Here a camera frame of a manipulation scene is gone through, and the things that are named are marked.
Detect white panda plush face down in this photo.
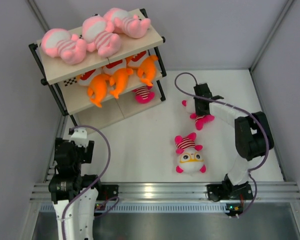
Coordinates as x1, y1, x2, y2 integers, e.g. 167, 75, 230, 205
181, 98, 215, 131

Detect white panda plush front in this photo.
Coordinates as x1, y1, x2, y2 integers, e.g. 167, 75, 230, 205
174, 132, 207, 174

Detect white panda plush with glasses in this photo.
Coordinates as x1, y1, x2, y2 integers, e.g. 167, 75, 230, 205
132, 85, 155, 104

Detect orange shark plush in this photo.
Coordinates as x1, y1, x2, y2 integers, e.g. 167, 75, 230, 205
126, 50, 159, 87
75, 67, 110, 108
102, 58, 134, 99

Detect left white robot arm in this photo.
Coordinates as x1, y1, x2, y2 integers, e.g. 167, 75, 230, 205
48, 137, 103, 240

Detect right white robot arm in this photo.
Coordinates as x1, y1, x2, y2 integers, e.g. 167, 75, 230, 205
193, 83, 274, 202

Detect beige three-tier shelf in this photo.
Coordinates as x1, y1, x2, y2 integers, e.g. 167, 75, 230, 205
29, 9, 166, 129

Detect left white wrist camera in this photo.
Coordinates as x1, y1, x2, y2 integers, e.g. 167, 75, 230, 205
69, 127, 89, 148

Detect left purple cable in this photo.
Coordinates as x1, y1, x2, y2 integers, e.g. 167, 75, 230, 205
61, 124, 121, 240

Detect purple cable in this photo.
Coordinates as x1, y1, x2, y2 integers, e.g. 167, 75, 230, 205
61, 124, 121, 240
174, 72, 270, 218

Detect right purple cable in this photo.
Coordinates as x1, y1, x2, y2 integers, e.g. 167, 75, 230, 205
174, 72, 270, 218

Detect white slotted cable duct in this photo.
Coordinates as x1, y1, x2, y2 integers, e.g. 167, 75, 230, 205
39, 201, 243, 214

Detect aluminium mounting rail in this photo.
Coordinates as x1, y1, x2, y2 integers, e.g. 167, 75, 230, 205
29, 159, 300, 201

